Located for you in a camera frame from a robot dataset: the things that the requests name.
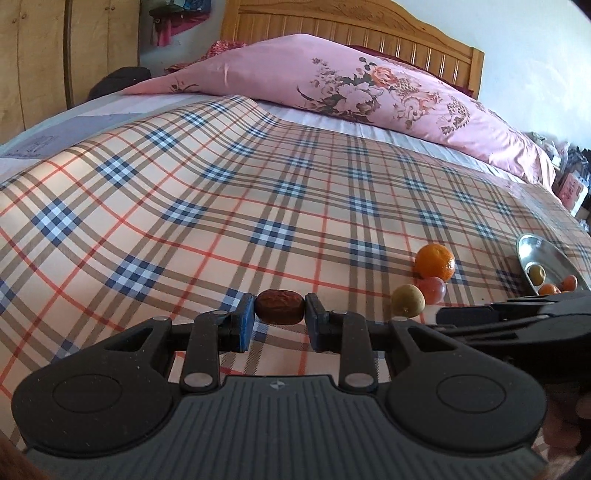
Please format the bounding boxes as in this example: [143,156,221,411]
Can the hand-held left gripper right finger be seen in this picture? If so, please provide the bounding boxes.
[305,293,462,394]

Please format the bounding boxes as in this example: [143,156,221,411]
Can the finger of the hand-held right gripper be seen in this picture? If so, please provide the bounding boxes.
[436,305,551,326]

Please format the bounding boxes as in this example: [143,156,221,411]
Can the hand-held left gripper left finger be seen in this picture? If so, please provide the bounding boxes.
[104,294,256,394]

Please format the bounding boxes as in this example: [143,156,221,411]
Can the red date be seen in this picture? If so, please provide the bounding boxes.
[256,289,305,325]

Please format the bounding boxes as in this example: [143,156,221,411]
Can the silver metal plate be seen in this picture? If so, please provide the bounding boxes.
[516,233,591,297]

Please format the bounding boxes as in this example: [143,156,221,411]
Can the person's right hand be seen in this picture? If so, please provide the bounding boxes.
[544,383,591,463]

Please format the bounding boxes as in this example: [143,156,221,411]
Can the large mandarin orange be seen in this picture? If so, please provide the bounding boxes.
[414,243,456,282]

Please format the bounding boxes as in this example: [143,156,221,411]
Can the plaid bed cover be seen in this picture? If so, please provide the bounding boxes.
[0,95,591,462]

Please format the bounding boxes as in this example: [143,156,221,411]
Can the pink package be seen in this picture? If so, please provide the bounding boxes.
[554,168,590,209]

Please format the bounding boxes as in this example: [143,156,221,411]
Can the plastic bags pile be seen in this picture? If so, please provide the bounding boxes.
[530,131,574,158]

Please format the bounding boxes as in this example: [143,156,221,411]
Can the grey striped bed sheet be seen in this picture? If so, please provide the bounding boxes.
[0,93,548,185]

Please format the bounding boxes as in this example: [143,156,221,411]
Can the pink floral quilt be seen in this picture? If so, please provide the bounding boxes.
[121,33,557,191]

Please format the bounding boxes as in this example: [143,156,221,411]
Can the black bag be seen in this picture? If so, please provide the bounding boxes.
[88,67,153,100]

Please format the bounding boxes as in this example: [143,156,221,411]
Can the red patterned cloth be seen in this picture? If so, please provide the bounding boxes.
[165,41,248,75]

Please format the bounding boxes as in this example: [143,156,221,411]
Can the wooden headboard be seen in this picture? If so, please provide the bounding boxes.
[221,0,485,99]

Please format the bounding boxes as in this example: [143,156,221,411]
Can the hanging clothes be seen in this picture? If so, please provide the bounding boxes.
[148,0,211,48]

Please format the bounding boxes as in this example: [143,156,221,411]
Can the wooden wardrobe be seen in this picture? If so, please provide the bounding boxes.
[0,0,140,139]

